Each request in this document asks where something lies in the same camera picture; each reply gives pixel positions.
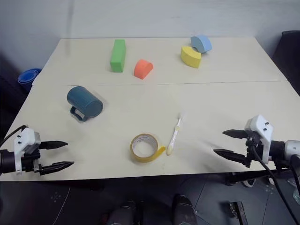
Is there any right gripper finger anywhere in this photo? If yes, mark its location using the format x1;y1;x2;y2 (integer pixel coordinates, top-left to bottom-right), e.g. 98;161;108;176
222;129;248;140
213;149;251;168

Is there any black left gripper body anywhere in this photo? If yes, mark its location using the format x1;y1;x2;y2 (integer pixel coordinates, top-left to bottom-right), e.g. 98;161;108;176
20;145;45;176

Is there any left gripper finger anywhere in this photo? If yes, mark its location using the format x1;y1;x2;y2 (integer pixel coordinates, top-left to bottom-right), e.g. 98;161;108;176
39;161;75;176
38;140;69;151

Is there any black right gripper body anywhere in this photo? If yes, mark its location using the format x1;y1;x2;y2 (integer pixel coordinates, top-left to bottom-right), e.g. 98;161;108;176
244;130;265;165

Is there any dark teal plastic mug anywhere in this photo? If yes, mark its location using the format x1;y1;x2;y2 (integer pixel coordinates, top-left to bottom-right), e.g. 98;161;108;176
66;86;104;123

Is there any black floor stand foot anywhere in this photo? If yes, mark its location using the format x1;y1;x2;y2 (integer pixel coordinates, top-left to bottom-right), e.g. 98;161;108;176
228;201;249;225

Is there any white and yellow toothbrush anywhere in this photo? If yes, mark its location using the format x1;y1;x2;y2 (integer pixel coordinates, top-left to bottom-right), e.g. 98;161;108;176
166;112;186;156

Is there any blue bowl stack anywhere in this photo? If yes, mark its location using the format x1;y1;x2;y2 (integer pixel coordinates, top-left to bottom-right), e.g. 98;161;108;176
17;68;43;91

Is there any dark rounded shape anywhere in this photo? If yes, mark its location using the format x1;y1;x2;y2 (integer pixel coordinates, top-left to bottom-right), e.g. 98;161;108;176
172;194;198;225
109;202;142;225

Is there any black chair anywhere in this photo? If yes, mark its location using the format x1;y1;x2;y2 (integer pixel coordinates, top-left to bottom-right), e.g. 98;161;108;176
271;30;300;97

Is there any yellow adhesive tape roll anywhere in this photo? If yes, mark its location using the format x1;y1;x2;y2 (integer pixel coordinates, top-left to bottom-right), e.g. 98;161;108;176
130;133;166;164

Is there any yellow foam arch block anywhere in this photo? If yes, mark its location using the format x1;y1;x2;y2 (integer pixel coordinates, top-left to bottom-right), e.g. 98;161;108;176
180;45;203;69

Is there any light blue foam arch block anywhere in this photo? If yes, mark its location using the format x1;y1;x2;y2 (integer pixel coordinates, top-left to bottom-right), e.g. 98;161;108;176
190;34;213;55

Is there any green foam rectangular block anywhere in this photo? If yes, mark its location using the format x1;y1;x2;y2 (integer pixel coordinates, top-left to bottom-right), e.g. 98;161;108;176
110;39;128;73

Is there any orange foam half-cylinder block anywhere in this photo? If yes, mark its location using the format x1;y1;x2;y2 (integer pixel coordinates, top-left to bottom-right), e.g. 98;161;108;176
134;59;154;81

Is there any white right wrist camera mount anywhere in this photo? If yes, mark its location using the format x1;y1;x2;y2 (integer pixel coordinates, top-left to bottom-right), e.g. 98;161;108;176
244;114;275;164

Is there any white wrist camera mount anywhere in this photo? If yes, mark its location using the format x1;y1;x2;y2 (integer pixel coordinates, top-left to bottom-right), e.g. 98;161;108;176
13;127;42;175
244;114;275;164

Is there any black table frame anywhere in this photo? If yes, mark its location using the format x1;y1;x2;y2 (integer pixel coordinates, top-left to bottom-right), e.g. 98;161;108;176
224;171;257;188

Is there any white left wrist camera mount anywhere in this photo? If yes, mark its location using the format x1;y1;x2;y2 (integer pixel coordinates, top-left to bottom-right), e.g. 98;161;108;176
13;127;42;175

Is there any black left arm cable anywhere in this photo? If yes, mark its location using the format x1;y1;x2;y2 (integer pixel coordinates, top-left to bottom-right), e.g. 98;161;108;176
0;125;29;147

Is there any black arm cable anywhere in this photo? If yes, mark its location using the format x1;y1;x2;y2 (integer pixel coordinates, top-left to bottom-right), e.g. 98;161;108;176
0;125;29;147
247;139;300;225

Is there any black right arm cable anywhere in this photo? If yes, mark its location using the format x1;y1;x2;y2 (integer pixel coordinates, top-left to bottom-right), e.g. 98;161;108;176
247;139;300;225

